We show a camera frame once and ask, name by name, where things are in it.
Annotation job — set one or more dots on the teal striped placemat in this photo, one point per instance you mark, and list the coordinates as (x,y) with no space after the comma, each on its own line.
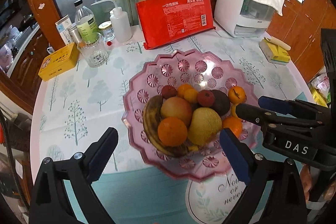
(131,200)

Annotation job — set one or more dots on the white countertop appliance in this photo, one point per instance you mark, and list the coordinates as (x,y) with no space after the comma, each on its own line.
(228,3)

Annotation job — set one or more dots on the orange mandarin with stem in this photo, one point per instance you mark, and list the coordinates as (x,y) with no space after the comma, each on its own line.
(237,94)

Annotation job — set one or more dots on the yellow box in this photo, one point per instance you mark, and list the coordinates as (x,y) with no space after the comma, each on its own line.
(59,61)

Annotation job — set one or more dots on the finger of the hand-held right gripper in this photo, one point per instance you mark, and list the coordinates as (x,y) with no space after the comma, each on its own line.
(252,113)
(273,103)

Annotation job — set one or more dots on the metal can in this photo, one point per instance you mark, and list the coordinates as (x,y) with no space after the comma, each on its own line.
(73,33)

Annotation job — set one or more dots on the red lychee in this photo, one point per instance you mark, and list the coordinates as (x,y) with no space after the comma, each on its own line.
(205,98)
(167,91)

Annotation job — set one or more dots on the brown spotted banana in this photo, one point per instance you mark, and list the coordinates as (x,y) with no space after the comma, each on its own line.
(151,119)

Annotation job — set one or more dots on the small glass jar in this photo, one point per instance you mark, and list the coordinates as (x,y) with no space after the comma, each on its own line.
(107,31)

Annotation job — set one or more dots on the plastic bags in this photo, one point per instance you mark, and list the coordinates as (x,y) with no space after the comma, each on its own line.
(320,87)

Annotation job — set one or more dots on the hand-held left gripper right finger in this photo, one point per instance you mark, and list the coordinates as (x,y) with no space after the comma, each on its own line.
(233,154)

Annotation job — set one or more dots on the dark avocado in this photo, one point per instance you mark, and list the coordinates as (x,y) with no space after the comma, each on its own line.
(221,103)

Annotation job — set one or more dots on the red apple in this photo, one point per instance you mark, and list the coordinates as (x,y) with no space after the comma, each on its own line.
(176,108)

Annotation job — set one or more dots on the clear bottle with green label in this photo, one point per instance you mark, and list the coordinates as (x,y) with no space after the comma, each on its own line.
(86,22)

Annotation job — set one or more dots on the pink glass fruit bowl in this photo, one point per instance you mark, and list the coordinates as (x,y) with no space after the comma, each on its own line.
(183,66)

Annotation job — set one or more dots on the white squeeze bottle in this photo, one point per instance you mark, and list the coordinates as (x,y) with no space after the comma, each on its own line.
(120,26)

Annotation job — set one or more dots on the white carton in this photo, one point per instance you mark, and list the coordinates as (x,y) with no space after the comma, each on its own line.
(63,29)

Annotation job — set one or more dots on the clear glass tumbler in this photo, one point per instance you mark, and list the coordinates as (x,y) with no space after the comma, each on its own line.
(93,53)

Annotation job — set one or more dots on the yellow apple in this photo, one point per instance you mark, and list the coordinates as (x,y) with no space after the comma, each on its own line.
(204,127)

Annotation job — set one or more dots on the red paper cup pack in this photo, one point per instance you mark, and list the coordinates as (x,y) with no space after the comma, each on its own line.
(176,19)

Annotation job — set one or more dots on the wooden cabinet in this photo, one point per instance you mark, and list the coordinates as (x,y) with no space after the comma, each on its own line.
(302,29)

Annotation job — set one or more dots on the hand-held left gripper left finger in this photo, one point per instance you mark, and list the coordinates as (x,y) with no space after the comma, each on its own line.
(101,158)

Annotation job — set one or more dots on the person's right hand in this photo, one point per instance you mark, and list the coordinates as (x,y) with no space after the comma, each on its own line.
(306,179)

